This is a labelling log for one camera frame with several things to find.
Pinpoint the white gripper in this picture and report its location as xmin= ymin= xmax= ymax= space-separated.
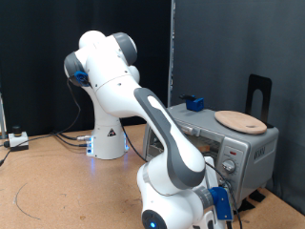
xmin=190 ymin=155 xmax=227 ymax=229

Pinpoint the silver oven knob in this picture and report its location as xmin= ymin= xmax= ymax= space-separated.
xmin=221 ymin=158 xmax=237 ymax=175

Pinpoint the silver toaster oven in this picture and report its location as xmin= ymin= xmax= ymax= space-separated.
xmin=142 ymin=102 xmax=280 ymax=211

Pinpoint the black foam pad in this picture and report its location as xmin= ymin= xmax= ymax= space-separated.
xmin=237 ymin=198 xmax=256 ymax=214
xmin=249 ymin=189 xmax=267 ymax=203

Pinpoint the round wooden cutting board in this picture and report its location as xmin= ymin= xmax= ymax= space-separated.
xmin=213 ymin=110 xmax=268 ymax=135

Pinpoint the black metal bookend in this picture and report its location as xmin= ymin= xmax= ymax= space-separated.
xmin=245 ymin=73 xmax=275 ymax=129

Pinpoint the vertical aluminium pole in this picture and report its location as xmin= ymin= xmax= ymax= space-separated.
xmin=167 ymin=0 xmax=176 ymax=108

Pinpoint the white power adapter box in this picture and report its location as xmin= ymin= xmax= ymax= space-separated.
xmin=8 ymin=125 xmax=30 ymax=153

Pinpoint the black camera cable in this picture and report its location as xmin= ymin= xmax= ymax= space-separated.
xmin=119 ymin=117 xmax=244 ymax=229

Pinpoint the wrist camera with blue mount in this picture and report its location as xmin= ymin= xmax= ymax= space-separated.
xmin=208 ymin=186 xmax=234 ymax=221

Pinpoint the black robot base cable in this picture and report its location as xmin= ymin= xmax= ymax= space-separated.
xmin=51 ymin=129 xmax=93 ymax=141
xmin=54 ymin=135 xmax=90 ymax=148

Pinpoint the long black hanging cable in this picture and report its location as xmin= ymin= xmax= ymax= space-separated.
xmin=0 ymin=77 xmax=82 ymax=166

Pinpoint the blue cable clip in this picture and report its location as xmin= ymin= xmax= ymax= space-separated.
xmin=73 ymin=70 xmax=92 ymax=88

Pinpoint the thin aluminium frame post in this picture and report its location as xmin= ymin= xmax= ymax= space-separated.
xmin=0 ymin=94 xmax=8 ymax=140

